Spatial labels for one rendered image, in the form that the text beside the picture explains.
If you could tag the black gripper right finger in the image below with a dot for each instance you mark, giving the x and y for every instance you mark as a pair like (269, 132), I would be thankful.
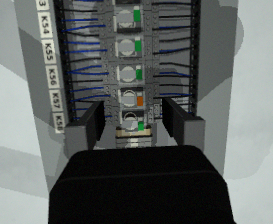
(185, 129)

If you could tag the grey mounting plate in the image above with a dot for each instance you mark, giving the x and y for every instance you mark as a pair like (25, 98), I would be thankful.
(159, 132)

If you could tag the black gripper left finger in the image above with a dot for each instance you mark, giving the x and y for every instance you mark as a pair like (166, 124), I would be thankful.
(83, 134)

